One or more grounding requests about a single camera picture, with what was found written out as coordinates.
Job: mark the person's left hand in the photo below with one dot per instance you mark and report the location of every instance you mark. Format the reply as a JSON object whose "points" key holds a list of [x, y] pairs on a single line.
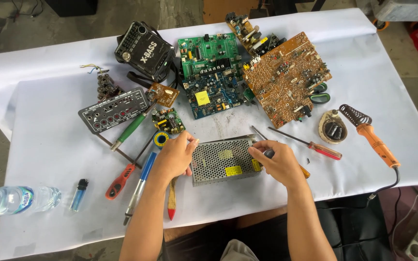
{"points": [[171, 156]]}

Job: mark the person's right hand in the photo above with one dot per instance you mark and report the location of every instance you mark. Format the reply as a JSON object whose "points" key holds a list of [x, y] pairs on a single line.
{"points": [[283, 163]]}

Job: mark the perforated metal power supply box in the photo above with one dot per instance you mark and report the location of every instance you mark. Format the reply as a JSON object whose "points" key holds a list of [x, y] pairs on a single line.
{"points": [[223, 161]]}

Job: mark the small green circuit board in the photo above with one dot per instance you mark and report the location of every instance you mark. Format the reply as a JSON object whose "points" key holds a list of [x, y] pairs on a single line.
{"points": [[168, 121]]}

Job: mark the blue silver desoldering pump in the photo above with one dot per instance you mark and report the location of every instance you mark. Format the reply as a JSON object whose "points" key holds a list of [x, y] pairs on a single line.
{"points": [[140, 185]]}

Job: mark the wooden brush with red tip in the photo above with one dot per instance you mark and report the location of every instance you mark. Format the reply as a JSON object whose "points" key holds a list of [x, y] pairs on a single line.
{"points": [[172, 199]]}

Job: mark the thin dark metal rod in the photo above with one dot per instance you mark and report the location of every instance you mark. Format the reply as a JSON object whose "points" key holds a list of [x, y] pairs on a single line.
{"points": [[116, 148]]}

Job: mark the soldering iron coil stand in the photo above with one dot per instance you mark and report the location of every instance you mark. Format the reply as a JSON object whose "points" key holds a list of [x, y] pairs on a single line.
{"points": [[332, 128]]}

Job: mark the small brown circuit board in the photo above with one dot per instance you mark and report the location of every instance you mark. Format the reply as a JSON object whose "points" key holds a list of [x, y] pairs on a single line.
{"points": [[163, 95]]}

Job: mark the black amplifier front panel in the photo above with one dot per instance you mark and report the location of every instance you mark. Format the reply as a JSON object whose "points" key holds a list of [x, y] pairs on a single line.
{"points": [[114, 110]]}

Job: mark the blue circuit board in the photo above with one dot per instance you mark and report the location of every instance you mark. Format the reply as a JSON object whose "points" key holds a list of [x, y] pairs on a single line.
{"points": [[216, 94]]}

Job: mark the person's black shorts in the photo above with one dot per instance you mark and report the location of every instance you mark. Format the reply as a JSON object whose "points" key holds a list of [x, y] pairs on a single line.
{"points": [[267, 243]]}

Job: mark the large brown circuit board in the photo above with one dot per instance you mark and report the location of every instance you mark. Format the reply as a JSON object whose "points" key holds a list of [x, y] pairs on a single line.
{"points": [[285, 78]]}

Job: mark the orange soldering iron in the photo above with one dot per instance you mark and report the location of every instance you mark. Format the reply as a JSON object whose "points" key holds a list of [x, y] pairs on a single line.
{"points": [[377, 145]]}

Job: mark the black chair seat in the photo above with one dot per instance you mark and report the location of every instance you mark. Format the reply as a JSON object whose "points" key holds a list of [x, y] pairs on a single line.
{"points": [[354, 228]]}

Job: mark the grey cloth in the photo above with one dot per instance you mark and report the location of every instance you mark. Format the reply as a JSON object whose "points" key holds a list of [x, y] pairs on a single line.
{"points": [[240, 252]]}

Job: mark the blue lighter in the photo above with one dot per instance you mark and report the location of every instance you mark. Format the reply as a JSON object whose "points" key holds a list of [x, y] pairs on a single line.
{"points": [[78, 195]]}

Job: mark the black portable radio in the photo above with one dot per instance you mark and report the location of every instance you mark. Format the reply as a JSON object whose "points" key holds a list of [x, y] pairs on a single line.
{"points": [[143, 50]]}

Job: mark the white table cover sheet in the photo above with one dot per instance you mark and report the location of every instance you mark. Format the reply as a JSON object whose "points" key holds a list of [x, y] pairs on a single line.
{"points": [[49, 145]]}

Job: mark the narrow brown circuit board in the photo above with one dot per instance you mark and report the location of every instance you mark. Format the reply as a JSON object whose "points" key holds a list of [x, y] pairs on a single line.
{"points": [[247, 32]]}

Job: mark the brown wooden board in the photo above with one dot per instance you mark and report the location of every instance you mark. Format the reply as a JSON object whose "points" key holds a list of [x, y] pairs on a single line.
{"points": [[227, 11]]}

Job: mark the clear plastic water bottle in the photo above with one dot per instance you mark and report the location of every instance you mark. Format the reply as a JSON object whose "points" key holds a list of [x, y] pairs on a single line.
{"points": [[16, 199]]}

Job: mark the black box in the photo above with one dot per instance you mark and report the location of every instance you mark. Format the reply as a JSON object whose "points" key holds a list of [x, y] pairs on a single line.
{"points": [[71, 6]]}

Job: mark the grey box with orange wheel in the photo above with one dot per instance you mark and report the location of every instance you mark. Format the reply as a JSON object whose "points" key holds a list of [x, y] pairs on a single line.
{"points": [[408, 9]]}

